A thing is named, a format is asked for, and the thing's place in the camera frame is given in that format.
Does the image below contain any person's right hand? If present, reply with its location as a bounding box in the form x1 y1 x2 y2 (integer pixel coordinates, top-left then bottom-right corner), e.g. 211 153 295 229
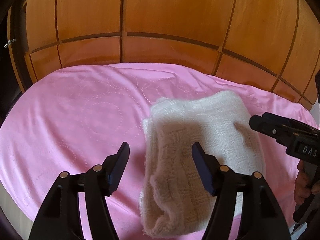
293 160 316 205

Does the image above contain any metal wardrobe door handle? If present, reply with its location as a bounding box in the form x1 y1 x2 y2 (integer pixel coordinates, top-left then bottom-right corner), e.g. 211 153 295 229
4 38 16 48

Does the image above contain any pink bed sheet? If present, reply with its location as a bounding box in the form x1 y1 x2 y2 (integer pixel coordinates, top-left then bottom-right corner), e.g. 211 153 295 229
1 63 316 239

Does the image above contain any cream knitted sweater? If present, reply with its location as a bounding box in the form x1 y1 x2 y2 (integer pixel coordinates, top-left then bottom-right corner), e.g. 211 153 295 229
140 90 266 238

